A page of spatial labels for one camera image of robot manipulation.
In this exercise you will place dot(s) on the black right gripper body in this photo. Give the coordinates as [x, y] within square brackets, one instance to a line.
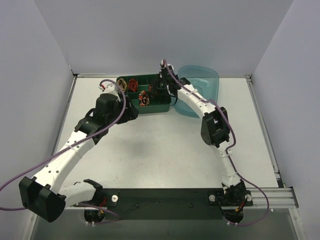
[161, 85]

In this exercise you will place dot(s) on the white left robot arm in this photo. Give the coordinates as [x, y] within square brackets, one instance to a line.
[54, 174]

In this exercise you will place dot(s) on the teal transparent plastic tub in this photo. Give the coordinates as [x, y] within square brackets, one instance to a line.
[204, 79]

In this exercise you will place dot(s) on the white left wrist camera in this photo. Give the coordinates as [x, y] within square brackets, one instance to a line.
[112, 89]

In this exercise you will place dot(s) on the aluminium front rail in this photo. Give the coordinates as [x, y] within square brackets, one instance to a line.
[117, 197]

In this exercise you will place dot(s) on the red white rolled tie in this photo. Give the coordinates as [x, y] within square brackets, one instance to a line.
[143, 99]

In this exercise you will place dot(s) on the beige rolled tie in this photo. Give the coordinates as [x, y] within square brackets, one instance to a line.
[123, 84]

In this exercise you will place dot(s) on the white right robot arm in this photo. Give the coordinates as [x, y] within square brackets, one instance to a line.
[215, 128]

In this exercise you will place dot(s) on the green compartment organizer box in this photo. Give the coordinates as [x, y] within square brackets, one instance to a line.
[139, 89]

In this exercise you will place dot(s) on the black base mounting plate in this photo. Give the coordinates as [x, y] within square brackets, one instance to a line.
[166, 204]

